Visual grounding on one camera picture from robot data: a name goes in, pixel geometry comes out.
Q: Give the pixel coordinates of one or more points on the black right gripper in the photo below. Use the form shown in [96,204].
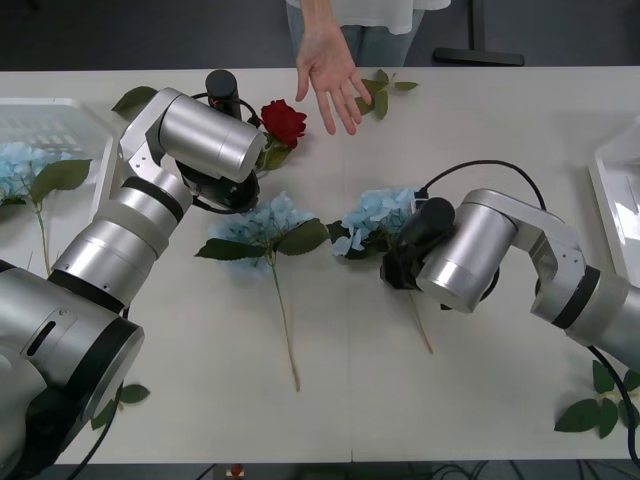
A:
[400,272]

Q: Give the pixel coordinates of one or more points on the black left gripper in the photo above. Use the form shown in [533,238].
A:
[220,192]

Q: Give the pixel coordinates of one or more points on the pale blue flower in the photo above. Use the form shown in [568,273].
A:
[62,175]
[300,237]
[380,205]

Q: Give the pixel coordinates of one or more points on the red rose with broad leaf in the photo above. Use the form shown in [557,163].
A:
[282,122]

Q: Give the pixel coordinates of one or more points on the person's right forearm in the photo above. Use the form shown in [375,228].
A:
[312,12]

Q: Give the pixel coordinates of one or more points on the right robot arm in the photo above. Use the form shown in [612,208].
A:
[475,250]

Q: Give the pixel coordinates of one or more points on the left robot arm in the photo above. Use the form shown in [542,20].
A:
[120,240]

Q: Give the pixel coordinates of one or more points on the person's right hand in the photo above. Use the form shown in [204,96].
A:
[325,65]

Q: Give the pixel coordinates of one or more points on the single loose green leaf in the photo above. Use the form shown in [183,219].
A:
[132,97]

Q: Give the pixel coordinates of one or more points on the light green leaf twig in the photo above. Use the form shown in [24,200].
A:
[382,102]

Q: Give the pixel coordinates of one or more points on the shallow white box with slots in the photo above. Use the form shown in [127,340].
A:
[60,125]

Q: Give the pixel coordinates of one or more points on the person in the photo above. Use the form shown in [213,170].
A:
[380,45]

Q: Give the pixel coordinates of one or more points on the dark green five-leaf twig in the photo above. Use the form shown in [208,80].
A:
[135,393]

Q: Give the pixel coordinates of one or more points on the black stand with flat base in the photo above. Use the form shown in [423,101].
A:
[475,56]

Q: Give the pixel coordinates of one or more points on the dark green leaf twig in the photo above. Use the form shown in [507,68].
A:
[580,417]

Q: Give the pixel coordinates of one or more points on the small red knob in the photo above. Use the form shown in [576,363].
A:
[235,471]

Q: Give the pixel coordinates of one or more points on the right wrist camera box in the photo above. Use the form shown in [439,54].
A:
[419,201]

